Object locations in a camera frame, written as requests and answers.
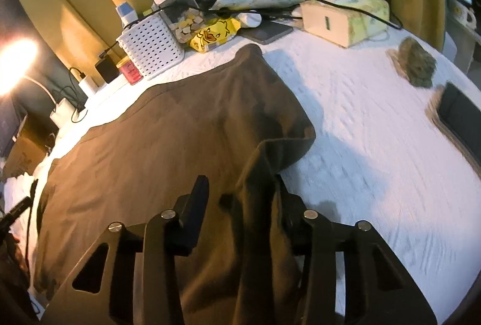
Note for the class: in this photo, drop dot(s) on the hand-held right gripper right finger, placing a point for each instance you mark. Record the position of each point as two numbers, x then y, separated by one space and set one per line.
295 227

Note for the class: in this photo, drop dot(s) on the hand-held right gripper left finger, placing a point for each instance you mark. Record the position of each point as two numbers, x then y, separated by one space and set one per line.
197 212

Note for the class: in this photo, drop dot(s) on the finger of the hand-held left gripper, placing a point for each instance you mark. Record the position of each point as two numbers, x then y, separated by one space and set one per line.
18 210

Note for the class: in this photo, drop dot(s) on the brown t-shirt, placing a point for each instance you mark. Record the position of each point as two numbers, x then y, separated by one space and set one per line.
169 129

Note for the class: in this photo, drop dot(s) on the brown cardboard box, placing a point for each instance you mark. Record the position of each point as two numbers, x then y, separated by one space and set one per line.
22 156

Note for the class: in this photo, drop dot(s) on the grey tablet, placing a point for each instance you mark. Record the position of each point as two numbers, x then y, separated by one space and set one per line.
7 129

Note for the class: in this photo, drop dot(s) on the white desk lamp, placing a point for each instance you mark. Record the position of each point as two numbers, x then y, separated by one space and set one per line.
64 111

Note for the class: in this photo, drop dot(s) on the white charger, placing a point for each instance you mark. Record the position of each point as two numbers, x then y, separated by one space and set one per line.
88 85

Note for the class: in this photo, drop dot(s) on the red can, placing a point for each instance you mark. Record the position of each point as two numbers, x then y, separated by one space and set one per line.
129 71

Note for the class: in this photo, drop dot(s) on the black charger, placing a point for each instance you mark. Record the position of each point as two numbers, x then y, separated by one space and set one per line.
107 69

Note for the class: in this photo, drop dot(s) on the white perforated basket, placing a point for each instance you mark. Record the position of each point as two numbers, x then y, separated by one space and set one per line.
152 47

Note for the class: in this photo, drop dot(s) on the yellow duck snack packet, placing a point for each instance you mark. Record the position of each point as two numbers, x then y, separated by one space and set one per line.
212 35

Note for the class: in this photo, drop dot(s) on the grey smartphone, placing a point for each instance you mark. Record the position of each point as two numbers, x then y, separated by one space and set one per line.
266 31

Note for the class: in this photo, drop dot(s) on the black flat pad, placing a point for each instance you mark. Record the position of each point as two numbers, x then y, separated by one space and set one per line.
458 114

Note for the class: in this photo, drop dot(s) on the clear snack jar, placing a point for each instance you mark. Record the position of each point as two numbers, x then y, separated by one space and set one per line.
180 13

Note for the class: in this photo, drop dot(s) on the green-brown rock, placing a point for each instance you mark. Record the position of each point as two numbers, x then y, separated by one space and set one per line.
417 64

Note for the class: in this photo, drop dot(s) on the cream rectangular box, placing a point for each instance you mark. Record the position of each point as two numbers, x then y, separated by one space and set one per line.
327 24

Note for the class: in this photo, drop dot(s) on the blue-capped white bottle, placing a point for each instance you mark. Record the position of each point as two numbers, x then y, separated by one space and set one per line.
126 13

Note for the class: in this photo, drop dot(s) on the yellow-green tissue pack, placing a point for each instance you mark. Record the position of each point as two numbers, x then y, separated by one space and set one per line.
370 9

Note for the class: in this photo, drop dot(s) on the white side desk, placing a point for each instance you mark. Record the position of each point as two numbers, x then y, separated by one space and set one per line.
460 39

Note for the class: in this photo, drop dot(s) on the white mug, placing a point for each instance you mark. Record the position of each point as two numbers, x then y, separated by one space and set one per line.
469 15

